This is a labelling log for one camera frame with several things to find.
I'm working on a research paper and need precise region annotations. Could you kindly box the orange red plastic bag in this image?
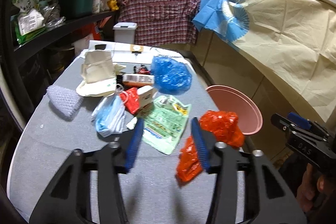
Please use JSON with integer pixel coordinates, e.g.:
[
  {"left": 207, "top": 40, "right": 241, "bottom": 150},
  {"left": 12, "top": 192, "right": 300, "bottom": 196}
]
[{"left": 176, "top": 110, "right": 245, "bottom": 183}]

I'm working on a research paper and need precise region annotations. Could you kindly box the blue face mask pack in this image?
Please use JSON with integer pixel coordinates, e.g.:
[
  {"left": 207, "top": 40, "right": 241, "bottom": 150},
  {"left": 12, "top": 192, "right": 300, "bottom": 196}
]
[{"left": 91, "top": 94, "right": 125, "bottom": 138}]

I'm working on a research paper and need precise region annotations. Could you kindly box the green white snack wrapper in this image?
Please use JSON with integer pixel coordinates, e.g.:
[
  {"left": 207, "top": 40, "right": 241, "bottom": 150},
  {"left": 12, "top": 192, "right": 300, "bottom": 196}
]
[{"left": 126, "top": 95, "right": 191, "bottom": 155}]

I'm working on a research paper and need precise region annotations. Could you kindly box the red medicine box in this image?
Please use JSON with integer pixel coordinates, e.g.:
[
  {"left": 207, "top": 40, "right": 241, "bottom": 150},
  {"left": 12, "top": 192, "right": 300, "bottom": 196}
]
[{"left": 119, "top": 85, "right": 157, "bottom": 115}]

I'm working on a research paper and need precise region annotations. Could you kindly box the white trash bin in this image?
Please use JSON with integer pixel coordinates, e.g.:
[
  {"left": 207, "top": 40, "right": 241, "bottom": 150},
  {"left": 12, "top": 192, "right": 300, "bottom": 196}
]
[{"left": 113, "top": 22, "right": 137, "bottom": 44}]

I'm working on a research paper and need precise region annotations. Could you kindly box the person's right hand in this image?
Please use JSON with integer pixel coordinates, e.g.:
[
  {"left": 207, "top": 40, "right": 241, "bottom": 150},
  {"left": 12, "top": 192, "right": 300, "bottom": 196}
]
[{"left": 296, "top": 164, "right": 335, "bottom": 213}]

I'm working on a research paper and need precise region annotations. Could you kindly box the pink plastic basin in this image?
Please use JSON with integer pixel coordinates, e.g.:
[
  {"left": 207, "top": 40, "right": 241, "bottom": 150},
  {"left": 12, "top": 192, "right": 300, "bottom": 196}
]
[{"left": 206, "top": 85, "right": 263, "bottom": 135}]

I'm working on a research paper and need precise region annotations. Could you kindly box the cream blue tablecloth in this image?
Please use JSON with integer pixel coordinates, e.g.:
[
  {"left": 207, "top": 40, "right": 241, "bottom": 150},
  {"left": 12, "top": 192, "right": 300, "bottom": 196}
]
[{"left": 193, "top": 0, "right": 335, "bottom": 123}]

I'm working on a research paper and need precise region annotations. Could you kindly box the white bubble wrap piece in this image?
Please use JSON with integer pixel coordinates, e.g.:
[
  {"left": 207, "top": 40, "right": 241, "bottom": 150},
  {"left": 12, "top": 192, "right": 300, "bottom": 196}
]
[{"left": 47, "top": 85, "right": 83, "bottom": 121}]

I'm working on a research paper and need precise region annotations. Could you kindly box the blue plastic bag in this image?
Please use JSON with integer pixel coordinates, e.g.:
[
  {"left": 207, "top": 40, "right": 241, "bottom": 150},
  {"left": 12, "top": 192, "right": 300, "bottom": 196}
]
[{"left": 151, "top": 56, "right": 192, "bottom": 95}]

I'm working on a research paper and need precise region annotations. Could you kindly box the cream paper bag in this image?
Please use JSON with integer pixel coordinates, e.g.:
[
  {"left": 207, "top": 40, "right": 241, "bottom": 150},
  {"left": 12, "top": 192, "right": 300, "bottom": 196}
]
[{"left": 76, "top": 50, "right": 126, "bottom": 97}]

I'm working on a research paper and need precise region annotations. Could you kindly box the orange white carton box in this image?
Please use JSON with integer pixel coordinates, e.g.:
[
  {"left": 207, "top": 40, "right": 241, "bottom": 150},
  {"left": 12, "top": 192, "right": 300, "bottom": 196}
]
[{"left": 122, "top": 74, "right": 154, "bottom": 87}]

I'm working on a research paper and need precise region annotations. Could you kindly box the small red black wrapper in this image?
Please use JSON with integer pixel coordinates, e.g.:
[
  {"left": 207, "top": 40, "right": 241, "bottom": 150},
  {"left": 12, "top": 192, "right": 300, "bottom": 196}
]
[{"left": 133, "top": 64, "right": 151, "bottom": 75}]

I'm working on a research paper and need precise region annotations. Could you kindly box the white cardboard sheet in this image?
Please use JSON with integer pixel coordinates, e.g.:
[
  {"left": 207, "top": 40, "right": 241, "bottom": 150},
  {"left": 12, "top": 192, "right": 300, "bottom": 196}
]
[{"left": 86, "top": 40, "right": 189, "bottom": 65}]

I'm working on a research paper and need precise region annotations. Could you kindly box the plaid shirt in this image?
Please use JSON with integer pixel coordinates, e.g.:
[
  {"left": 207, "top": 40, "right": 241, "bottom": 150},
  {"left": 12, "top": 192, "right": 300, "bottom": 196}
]
[{"left": 118, "top": 0, "right": 201, "bottom": 47}]

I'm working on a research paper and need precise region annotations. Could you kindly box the black shelf unit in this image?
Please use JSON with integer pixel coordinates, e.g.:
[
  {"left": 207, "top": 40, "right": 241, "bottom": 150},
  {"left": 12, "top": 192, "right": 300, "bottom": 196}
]
[{"left": 1, "top": 0, "right": 116, "bottom": 123}]

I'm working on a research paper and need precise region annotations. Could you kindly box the green white package bag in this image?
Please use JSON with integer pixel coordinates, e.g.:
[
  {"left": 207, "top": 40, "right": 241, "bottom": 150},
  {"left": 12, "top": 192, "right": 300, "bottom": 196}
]
[{"left": 11, "top": 0, "right": 45, "bottom": 45}]

